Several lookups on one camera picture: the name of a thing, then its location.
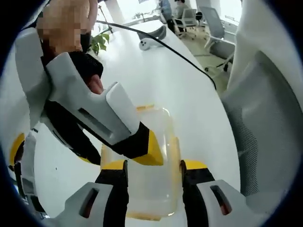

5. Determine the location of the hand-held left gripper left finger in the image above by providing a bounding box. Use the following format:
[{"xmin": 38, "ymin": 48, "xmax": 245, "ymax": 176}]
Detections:
[{"xmin": 51, "ymin": 159, "xmax": 130, "ymax": 227}]

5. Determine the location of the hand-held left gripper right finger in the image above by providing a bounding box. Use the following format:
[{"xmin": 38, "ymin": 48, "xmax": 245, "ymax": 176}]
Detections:
[{"xmin": 180, "ymin": 159, "xmax": 261, "ymax": 227}]

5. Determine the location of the clear box with yellow buckles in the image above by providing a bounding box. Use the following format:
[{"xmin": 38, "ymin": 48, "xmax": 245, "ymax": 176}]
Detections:
[{"xmin": 100, "ymin": 102, "xmax": 182, "ymax": 221}]

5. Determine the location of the person's right hand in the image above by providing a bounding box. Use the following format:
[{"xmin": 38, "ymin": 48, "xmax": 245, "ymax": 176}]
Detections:
[{"xmin": 69, "ymin": 51, "xmax": 105, "ymax": 95}]

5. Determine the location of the green potted plant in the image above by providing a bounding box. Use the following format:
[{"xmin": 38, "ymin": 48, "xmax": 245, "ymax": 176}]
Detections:
[{"xmin": 90, "ymin": 32, "xmax": 111, "ymax": 57}]

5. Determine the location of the white handheld controller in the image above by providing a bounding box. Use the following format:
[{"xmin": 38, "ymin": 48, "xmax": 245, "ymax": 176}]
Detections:
[{"xmin": 139, "ymin": 38, "xmax": 152, "ymax": 51}]

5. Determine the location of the white black handheld device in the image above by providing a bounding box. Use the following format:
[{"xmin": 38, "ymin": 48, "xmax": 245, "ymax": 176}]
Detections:
[{"xmin": 138, "ymin": 24, "xmax": 168, "ymax": 42}]

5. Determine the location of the white mesh office chair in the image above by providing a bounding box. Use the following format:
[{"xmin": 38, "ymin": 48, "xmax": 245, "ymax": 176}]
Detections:
[{"xmin": 221, "ymin": 0, "xmax": 303, "ymax": 215}]

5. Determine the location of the grey office chair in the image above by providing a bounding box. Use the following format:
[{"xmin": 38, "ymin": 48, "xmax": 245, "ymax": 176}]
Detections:
[{"xmin": 204, "ymin": 5, "xmax": 235, "ymax": 72}]

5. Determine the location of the black cable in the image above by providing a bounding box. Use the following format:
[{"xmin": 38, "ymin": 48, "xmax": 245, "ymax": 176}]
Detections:
[{"xmin": 96, "ymin": 19, "xmax": 218, "ymax": 90}]

